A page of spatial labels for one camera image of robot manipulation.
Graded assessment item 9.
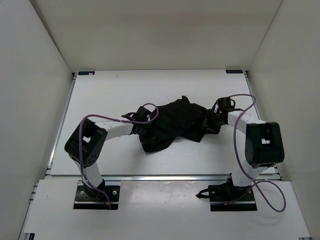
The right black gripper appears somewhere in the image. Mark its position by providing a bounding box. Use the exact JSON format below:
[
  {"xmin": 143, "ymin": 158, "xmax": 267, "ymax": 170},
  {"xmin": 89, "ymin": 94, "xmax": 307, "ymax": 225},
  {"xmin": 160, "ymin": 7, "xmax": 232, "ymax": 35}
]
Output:
[{"xmin": 199, "ymin": 109, "xmax": 225, "ymax": 135}]

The black skirt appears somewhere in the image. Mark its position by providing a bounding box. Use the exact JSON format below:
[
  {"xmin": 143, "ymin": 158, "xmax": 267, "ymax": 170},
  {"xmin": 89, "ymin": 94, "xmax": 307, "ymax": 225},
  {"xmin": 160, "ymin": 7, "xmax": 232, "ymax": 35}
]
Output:
[{"xmin": 141, "ymin": 95, "xmax": 208, "ymax": 153}]

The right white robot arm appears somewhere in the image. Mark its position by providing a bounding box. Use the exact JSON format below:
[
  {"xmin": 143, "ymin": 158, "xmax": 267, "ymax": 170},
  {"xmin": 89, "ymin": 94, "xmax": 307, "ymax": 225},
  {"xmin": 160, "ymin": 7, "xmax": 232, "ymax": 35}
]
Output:
[{"xmin": 205, "ymin": 108, "xmax": 285, "ymax": 202}]

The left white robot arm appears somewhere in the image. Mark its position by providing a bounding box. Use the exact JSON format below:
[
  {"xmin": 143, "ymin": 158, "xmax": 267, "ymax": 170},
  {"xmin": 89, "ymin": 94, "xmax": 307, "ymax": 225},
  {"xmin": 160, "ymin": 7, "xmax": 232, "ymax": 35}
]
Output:
[{"xmin": 64, "ymin": 119, "xmax": 151, "ymax": 202}]

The right blue corner sticker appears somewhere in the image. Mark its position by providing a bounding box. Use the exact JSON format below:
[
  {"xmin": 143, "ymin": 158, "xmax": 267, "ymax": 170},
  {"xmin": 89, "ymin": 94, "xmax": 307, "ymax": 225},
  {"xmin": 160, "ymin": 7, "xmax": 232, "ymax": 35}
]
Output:
[{"xmin": 225, "ymin": 69, "xmax": 243, "ymax": 74}]

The blue corner sticker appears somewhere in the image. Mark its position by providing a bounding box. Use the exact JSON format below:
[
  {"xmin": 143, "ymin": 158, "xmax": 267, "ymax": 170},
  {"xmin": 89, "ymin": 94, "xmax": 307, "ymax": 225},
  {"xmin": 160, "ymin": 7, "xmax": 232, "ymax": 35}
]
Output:
[
  {"xmin": 225, "ymin": 69, "xmax": 243, "ymax": 74},
  {"xmin": 77, "ymin": 71, "xmax": 95, "ymax": 76}
]

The left blue corner sticker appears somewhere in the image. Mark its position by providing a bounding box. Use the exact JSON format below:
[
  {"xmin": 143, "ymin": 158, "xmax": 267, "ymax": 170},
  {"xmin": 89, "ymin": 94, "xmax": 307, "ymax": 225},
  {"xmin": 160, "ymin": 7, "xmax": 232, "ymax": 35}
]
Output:
[{"xmin": 77, "ymin": 71, "xmax": 95, "ymax": 76}]

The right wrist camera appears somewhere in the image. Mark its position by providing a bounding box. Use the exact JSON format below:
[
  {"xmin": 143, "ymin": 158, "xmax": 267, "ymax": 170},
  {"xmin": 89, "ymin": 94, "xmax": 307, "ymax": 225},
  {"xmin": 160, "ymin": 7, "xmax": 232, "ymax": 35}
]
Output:
[{"xmin": 212, "ymin": 97, "xmax": 236, "ymax": 113}]

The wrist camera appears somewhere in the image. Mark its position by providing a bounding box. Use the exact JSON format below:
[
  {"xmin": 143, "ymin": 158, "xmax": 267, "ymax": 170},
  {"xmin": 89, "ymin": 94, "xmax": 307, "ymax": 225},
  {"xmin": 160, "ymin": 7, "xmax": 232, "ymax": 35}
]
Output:
[
  {"xmin": 121, "ymin": 106, "xmax": 152, "ymax": 122},
  {"xmin": 212, "ymin": 97, "xmax": 236, "ymax": 113}
]

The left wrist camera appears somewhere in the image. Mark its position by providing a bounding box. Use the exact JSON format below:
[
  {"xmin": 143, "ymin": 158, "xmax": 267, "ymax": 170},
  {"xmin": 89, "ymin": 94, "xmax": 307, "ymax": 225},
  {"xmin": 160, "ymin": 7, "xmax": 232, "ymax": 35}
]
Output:
[{"xmin": 121, "ymin": 106, "xmax": 152, "ymax": 122}]

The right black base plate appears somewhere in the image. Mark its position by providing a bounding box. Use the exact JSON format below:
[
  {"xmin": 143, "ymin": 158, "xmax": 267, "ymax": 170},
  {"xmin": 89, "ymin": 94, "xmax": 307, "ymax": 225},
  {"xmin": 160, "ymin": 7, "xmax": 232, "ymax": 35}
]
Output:
[{"xmin": 195, "ymin": 181, "xmax": 258, "ymax": 212}]

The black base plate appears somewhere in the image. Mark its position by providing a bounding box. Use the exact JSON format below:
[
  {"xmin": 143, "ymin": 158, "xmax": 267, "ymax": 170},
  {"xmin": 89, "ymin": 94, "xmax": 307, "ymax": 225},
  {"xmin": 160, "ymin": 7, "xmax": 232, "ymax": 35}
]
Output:
[
  {"xmin": 195, "ymin": 181, "xmax": 258, "ymax": 212},
  {"xmin": 73, "ymin": 181, "xmax": 121, "ymax": 210}
]

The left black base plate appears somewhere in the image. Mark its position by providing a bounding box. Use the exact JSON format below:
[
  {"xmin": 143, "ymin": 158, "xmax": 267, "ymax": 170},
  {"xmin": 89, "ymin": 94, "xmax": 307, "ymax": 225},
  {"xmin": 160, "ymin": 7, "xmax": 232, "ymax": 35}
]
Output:
[{"xmin": 73, "ymin": 181, "xmax": 121, "ymax": 210}]

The aluminium front rail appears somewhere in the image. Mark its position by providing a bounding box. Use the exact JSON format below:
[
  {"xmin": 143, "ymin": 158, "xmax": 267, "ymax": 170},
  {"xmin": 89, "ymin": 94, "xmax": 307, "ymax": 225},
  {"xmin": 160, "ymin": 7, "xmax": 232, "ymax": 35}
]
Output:
[{"xmin": 44, "ymin": 173, "xmax": 281, "ymax": 182}]

